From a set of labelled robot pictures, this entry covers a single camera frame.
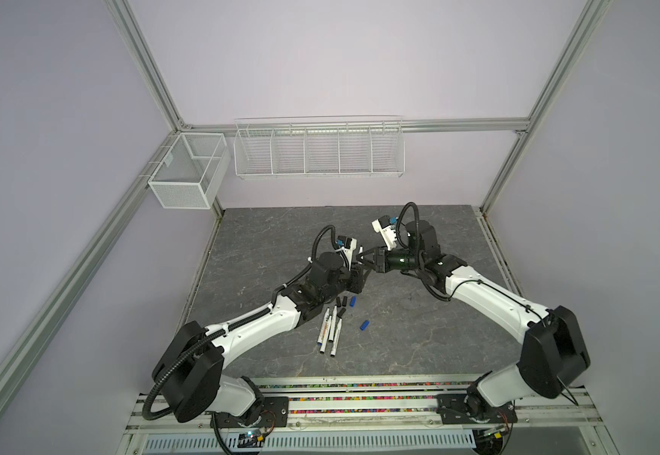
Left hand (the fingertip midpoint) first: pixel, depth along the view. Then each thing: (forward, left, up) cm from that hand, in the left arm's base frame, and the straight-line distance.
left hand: (368, 270), depth 79 cm
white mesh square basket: (+44, +59, +3) cm, 74 cm away
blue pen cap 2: (-8, +1, -20) cm, 22 cm away
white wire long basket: (+44, +12, +11) cm, 47 cm away
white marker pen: (-7, +11, -19) cm, 23 cm away
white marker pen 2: (-11, +13, -19) cm, 26 cm away
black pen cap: (0, +8, -20) cm, 21 cm away
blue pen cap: (0, +4, -19) cm, 20 cm away
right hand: (+2, +3, +2) cm, 4 cm away
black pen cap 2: (-3, +8, -20) cm, 21 cm away
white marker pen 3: (-12, +10, -20) cm, 25 cm away
